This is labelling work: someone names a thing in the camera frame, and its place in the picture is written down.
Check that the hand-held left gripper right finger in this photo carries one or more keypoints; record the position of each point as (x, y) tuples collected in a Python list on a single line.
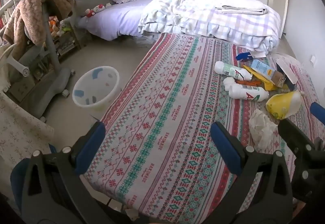
[(226, 149)]

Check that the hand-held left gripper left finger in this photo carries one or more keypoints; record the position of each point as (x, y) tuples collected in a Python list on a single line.
[(90, 148)]

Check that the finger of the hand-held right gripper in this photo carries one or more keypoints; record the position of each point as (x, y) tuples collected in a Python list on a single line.
[(318, 109), (294, 132)]

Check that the yellow and white pouch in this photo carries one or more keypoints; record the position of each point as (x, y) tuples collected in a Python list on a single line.
[(281, 104)]

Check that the white tissue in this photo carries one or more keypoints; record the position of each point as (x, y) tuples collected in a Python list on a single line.
[(261, 127)]

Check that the white paper box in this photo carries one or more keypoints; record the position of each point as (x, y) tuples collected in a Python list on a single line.
[(287, 69)]

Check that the white plastic waste bin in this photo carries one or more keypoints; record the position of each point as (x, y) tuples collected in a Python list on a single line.
[(96, 92)]

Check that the yellow plastic bag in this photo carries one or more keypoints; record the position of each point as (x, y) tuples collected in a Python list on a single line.
[(264, 84)]

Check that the white plastic bottle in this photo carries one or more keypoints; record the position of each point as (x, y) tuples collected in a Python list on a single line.
[(243, 92), (228, 69)]

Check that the small white tissue ball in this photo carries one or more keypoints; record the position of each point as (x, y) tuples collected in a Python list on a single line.
[(229, 83)]

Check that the light blue carton box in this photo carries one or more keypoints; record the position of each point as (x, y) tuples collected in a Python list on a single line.
[(264, 69)]

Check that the orange wrapper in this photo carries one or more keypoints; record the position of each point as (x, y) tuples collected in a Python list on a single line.
[(247, 82)]

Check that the white paper scrap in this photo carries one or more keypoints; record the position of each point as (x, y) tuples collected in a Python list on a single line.
[(259, 54)]

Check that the blue plastic wrapper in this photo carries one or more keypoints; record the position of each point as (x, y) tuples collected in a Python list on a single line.
[(243, 56)]

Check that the floral white cloth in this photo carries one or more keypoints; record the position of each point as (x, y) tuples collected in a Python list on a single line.
[(17, 127)]

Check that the grey wheeled chair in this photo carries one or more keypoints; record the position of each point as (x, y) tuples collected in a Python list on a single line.
[(50, 82)]

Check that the low shelf with toys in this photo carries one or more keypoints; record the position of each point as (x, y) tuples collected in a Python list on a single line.
[(67, 41)]

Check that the folded grey striped cloth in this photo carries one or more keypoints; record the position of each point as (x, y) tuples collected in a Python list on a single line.
[(241, 10)]

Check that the lilac bed sheet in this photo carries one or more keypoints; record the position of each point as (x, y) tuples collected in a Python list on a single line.
[(114, 21)]

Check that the red and white cat plush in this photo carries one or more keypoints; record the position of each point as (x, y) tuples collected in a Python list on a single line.
[(95, 10)]

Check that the checked ruffled duvet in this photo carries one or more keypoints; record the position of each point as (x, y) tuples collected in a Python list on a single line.
[(190, 13)]

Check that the brown fleece blanket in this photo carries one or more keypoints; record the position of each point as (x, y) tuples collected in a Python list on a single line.
[(28, 16)]

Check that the white bookshelf with books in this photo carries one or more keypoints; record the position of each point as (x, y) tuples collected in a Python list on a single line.
[(7, 3)]

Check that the white wall socket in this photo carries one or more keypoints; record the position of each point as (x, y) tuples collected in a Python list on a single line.
[(313, 58)]

